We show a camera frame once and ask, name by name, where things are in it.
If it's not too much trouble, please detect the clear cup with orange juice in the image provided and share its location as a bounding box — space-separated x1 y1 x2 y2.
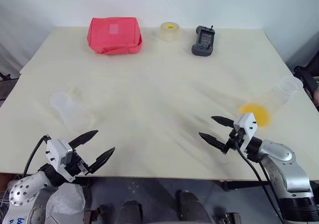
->
239 76 304 129

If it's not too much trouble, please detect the black stand leg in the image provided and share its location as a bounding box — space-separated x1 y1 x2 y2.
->
0 71 13 82

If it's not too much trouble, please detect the red fabric pouch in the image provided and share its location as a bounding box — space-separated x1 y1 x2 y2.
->
86 16 144 56

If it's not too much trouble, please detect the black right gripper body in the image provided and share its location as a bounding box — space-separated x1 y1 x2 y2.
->
222 127 247 155

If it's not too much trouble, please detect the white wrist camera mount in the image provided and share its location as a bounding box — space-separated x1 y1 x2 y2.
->
233 112 259 145
45 138 76 184

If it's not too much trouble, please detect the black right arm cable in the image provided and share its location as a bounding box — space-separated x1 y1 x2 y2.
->
235 131 285 224

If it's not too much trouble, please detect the dark rounded shape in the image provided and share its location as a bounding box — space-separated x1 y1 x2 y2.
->
119 200 145 224

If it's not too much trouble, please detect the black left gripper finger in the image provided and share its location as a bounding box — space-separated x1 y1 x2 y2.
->
87 147 116 177
68 129 99 148

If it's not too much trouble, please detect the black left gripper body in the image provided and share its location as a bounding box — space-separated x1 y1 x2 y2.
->
65 146 91 182

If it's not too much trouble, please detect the black chair frame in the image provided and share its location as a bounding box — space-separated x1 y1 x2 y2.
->
293 51 319 97

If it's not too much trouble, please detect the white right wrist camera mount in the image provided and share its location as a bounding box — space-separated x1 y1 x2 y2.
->
233 112 259 145

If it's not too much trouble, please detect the clear tape roll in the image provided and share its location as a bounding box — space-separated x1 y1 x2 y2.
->
159 22 181 43

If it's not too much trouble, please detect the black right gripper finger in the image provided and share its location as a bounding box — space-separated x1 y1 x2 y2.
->
211 115 235 128
198 132 229 153

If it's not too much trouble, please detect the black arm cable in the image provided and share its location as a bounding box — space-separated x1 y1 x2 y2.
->
23 134 51 178
235 131 285 224

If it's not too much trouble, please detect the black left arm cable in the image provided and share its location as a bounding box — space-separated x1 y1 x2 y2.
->
23 134 51 178

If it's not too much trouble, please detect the crumpled white plastic bag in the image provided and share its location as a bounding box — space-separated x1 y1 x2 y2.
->
45 182 87 223

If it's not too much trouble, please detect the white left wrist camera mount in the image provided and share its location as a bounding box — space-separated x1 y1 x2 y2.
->
45 138 76 184

